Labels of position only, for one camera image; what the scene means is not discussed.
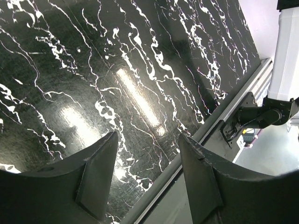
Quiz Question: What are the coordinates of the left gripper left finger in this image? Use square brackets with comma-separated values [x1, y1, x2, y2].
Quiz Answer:
[0, 132, 118, 224]

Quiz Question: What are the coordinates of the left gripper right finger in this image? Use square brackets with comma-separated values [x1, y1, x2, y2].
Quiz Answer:
[179, 134, 299, 224]

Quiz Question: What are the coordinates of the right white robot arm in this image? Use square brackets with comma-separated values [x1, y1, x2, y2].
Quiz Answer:
[235, 5, 299, 129]

